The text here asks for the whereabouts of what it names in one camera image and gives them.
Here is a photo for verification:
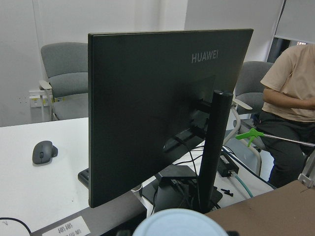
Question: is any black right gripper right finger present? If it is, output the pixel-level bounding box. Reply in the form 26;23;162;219
226;231;239;236

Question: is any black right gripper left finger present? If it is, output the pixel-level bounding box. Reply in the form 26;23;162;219
117;230;130;236

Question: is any light blue cup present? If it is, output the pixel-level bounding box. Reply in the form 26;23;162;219
133;208;227;236

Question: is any black keyboard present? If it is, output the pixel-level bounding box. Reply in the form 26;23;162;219
77;168;90;188

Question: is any black dock hub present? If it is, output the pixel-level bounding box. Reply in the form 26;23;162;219
155;165;197;185

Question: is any black computer mouse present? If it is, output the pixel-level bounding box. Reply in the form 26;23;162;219
32;141;58;165

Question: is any black Huawei monitor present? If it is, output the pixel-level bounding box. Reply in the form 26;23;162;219
88;29;253;213

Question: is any person in beige shirt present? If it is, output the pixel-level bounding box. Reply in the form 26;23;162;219
256;44;315;188

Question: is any grey office chair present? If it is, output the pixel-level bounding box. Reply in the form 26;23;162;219
39;42;88;120
222;60;274;177

